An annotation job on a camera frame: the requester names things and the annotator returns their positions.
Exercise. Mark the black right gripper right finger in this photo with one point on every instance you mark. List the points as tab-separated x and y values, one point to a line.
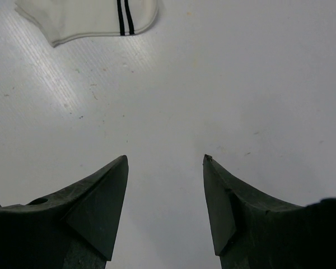
251	229

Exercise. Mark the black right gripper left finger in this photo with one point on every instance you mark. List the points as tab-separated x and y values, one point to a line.
74	227

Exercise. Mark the white sock with black stripes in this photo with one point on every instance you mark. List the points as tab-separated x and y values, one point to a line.
61	21

